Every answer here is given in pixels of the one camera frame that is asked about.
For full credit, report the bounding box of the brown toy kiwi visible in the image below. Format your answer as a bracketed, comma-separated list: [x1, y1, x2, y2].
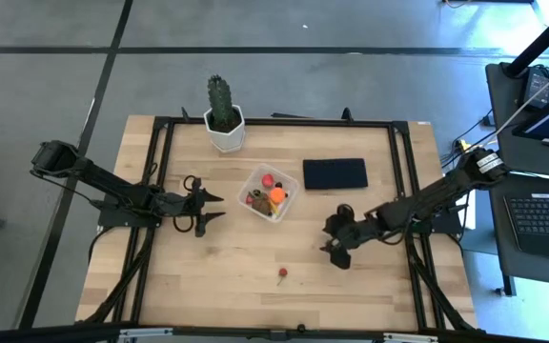
[252, 198, 273, 216]

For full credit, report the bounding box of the black laptop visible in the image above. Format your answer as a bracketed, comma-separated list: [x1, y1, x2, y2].
[502, 192, 549, 262]

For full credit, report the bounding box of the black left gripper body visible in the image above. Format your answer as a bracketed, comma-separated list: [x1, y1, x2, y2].
[173, 176, 205, 238]

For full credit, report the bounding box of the black diagonal pole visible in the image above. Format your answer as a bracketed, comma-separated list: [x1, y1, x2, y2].
[501, 0, 549, 79]

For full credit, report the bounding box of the green cactus plant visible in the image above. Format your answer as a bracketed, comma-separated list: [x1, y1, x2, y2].
[206, 73, 235, 131]

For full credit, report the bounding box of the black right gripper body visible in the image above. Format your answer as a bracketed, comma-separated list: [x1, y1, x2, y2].
[334, 213, 385, 271]

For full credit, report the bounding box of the black desk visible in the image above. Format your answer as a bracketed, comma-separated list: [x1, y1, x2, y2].
[485, 60, 549, 290]

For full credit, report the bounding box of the white hexagonal plant pot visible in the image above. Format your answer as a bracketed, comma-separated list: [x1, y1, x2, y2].
[202, 104, 247, 154]

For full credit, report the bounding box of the clear plastic tupperware container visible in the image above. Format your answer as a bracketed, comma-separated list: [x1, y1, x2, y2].
[235, 162, 301, 224]

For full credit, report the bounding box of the black cloth mat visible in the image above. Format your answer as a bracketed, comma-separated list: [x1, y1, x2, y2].
[302, 157, 370, 192]

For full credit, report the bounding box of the black metal table frame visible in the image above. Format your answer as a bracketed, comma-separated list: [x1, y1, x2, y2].
[74, 107, 483, 343]

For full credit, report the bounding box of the black power adapter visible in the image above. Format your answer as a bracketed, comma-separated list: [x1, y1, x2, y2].
[521, 65, 549, 111]

